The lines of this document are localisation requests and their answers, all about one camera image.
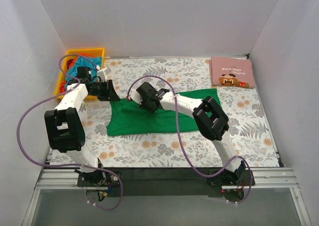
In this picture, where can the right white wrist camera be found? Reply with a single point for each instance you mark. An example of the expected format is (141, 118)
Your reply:
(134, 96)

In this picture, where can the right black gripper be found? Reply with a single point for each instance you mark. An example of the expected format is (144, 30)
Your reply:
(148, 105)

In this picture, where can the green t-shirt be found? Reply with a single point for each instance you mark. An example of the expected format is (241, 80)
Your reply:
(127, 118)

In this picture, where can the teal t-shirt in bin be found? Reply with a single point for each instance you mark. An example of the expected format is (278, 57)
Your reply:
(79, 62)

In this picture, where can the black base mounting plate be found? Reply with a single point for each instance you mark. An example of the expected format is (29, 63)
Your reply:
(177, 182)

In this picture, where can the orange t-shirt in bin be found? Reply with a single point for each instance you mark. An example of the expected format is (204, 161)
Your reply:
(63, 80)

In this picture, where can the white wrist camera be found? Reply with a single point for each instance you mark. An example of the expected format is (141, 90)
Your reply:
(102, 74)
(134, 96)

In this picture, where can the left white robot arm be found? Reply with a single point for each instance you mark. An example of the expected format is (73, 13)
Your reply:
(64, 127)

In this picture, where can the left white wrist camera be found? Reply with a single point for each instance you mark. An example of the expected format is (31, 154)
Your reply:
(102, 74)

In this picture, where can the pink folded t-shirt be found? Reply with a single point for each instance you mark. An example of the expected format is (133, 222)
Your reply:
(225, 71)

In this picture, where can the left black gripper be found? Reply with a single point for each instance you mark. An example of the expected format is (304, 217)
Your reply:
(109, 90)

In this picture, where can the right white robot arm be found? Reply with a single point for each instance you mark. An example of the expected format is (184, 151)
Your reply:
(211, 120)

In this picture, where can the floral patterned table mat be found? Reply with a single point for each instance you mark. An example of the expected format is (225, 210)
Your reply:
(249, 130)

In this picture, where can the aluminium frame rail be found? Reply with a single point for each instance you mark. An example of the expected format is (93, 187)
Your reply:
(275, 200)

